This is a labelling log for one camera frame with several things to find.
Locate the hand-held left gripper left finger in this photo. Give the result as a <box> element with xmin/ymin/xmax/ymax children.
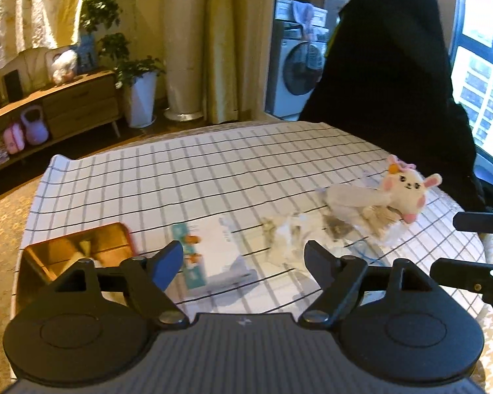
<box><xmin>53</xmin><ymin>240</ymin><xmax>190</xmax><ymax>326</ymax></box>

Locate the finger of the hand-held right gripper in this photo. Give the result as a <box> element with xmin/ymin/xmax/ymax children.
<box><xmin>430</xmin><ymin>258</ymin><xmax>493</xmax><ymax>332</ymax></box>
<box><xmin>453</xmin><ymin>203</ymin><xmax>493</xmax><ymax>236</ymax></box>

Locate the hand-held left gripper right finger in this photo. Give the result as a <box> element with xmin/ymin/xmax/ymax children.
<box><xmin>299</xmin><ymin>240</ymin><xmax>436</xmax><ymax>327</ymax></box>

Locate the clear plastic wrapper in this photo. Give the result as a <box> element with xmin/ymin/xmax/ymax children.
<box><xmin>261</xmin><ymin>211</ymin><xmax>354</xmax><ymax>265</ymax></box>

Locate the white pack with blue edge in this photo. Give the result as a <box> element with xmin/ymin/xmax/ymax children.
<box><xmin>172</xmin><ymin>217</ymin><xmax>259</xmax><ymax>297</ymax></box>

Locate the white rabbit plush toy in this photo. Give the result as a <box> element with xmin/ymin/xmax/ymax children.
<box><xmin>380</xmin><ymin>155</ymin><xmax>443</xmax><ymax>224</ymax></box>

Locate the red box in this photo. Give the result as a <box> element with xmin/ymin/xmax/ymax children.
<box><xmin>15</xmin><ymin>222</ymin><xmax>137</xmax><ymax>315</ymax></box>

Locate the white checked tablecloth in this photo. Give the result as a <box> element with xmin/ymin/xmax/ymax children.
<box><xmin>10</xmin><ymin>121</ymin><xmax>489</xmax><ymax>378</ymax></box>

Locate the window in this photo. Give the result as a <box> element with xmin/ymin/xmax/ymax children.
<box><xmin>448</xmin><ymin>0</ymin><xmax>493</xmax><ymax>193</ymax></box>

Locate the green plant in white pot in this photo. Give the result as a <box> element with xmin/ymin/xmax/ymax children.
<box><xmin>80</xmin><ymin>0</ymin><xmax>167</xmax><ymax>129</ymax></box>

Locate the person's black clothing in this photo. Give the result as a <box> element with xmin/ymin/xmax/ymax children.
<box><xmin>300</xmin><ymin>0</ymin><xmax>491</xmax><ymax>214</ymax></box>

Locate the wooden cabinet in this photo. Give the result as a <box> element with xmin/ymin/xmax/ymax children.
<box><xmin>0</xmin><ymin>70</ymin><xmax>124</xmax><ymax>179</ymax></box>

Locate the white washing machine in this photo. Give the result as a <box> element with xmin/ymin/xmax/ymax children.
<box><xmin>267</xmin><ymin>29</ymin><xmax>327</xmax><ymax>120</ymax></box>

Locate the purple kettlebell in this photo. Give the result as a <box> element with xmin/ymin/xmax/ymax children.
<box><xmin>20</xmin><ymin>105</ymin><xmax>50</xmax><ymax>146</ymax></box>

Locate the pink kettlebell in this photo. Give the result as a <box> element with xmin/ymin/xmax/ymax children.
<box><xmin>3</xmin><ymin>122</ymin><xmax>26</xmax><ymax>155</ymax></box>

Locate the white standing air conditioner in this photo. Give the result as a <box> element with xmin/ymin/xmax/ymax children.
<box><xmin>162</xmin><ymin>0</ymin><xmax>208</xmax><ymax>121</ymax></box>

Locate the white plastic bag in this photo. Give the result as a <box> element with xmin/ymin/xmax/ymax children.
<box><xmin>51</xmin><ymin>49</ymin><xmax>79</xmax><ymax>86</ymax></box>

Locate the yellow curtain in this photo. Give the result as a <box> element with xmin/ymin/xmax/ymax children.
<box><xmin>203</xmin><ymin>0</ymin><xmax>278</xmax><ymax>124</ymax></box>

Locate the blue box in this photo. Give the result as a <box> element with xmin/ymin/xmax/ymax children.
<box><xmin>76</xmin><ymin>35</ymin><xmax>98</xmax><ymax>72</ymax></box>

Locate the pink towel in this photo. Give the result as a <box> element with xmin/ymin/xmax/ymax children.
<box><xmin>292</xmin><ymin>1</ymin><xmax>315</xmax><ymax>40</ymax></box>

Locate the white appliance above washing machine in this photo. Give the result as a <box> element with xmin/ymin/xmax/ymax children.
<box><xmin>276</xmin><ymin>0</ymin><xmax>329</xmax><ymax>30</ymax></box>

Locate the cream hanging quilt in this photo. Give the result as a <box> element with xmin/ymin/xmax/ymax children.
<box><xmin>0</xmin><ymin>0</ymin><xmax>93</xmax><ymax>80</ymax></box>

